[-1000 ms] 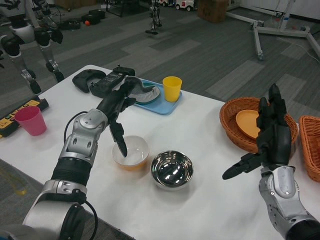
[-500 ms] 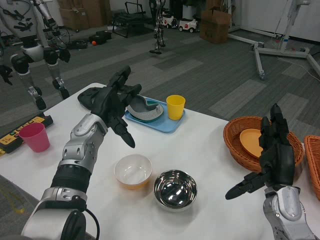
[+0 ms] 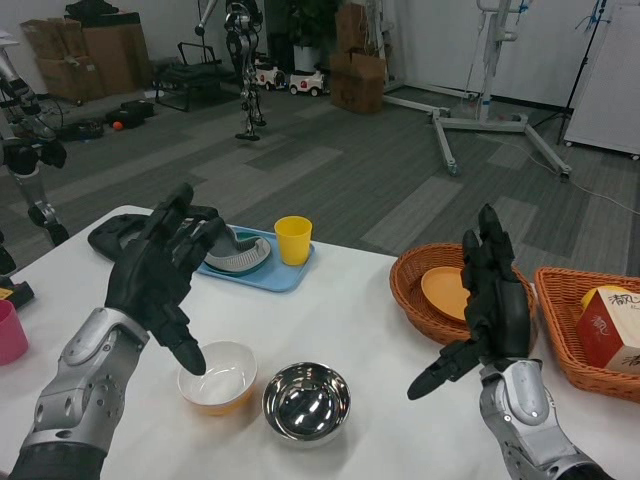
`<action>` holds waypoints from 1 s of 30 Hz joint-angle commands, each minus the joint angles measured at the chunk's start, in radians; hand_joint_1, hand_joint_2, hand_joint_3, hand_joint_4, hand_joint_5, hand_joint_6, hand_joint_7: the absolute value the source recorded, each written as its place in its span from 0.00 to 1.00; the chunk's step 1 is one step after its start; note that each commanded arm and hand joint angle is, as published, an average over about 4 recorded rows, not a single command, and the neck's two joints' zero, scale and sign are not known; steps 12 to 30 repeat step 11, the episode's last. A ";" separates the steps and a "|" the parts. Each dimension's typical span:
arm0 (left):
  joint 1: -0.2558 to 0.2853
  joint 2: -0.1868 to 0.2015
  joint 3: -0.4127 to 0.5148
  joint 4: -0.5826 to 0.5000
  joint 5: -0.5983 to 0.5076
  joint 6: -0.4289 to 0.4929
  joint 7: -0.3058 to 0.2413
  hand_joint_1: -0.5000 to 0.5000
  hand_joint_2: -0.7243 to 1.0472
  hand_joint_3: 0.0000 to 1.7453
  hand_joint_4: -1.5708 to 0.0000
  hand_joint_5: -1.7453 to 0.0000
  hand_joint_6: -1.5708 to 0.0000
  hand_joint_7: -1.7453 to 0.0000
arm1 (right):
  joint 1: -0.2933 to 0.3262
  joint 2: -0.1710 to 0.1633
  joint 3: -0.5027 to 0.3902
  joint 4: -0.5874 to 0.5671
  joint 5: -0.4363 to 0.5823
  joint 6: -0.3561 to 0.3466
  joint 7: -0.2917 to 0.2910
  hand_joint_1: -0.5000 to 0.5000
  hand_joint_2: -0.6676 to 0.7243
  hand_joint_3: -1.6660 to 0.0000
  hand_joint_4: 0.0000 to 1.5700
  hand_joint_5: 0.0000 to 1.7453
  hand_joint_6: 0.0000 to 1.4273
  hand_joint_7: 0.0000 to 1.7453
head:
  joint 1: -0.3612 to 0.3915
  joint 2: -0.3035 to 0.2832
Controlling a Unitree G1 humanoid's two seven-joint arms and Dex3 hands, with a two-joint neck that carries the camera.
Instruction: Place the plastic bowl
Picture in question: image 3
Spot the red and white carton box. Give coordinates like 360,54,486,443
574,284,640,374

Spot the silver black humanoid robot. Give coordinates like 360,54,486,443
0,48,72,277

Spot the hanging silver humanoid robot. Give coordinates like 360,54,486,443
194,0,269,144

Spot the black equipment case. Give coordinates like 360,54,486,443
105,99,156,129

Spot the light blue plastic tray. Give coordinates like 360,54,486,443
194,224,317,294

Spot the shiny steel bowl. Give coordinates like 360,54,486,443
261,362,353,448

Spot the green potted plant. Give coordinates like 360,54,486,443
283,0,347,50

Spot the tall brown cardboard box pile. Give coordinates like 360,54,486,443
329,3,390,115

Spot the black game controller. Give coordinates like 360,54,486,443
86,213,157,262

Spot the round orange wicker basket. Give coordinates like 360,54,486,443
388,242,539,347

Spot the black flat floor case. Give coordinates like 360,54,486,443
58,119,106,142

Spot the square orange wicker basket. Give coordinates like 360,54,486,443
533,265,640,405

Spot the yellow round object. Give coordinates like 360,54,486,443
579,286,609,312

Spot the black bag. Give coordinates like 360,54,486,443
64,0,122,19

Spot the pink plastic cup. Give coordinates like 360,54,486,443
0,299,30,367

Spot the white floor cable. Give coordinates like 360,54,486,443
481,133,640,217

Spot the orange plastic plate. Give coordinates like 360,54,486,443
420,265,474,327

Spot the white toy car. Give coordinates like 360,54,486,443
254,60,289,92
288,66,329,98

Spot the black tripod stand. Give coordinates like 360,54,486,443
528,0,609,147

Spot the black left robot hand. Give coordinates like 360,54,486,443
104,182,229,377

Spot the white wheeled gantry stand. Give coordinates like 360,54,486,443
381,0,574,182

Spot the grey ribbed silicone bowl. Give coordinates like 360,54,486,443
201,224,274,277

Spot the white and orange plastic bowl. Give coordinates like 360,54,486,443
177,340,259,418

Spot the teal plastic plate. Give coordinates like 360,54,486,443
204,226,275,276

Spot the black metal bench frame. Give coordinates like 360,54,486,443
153,41,237,114

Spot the small black box yellow label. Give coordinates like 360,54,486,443
0,279,37,312

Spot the white plant pot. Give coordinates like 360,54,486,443
292,43,322,74

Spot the yellow plastic cup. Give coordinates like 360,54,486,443
273,215,314,267

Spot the stack of brown cardboard boxes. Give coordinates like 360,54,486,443
19,18,154,105

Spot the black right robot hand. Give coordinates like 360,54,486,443
407,203,536,402

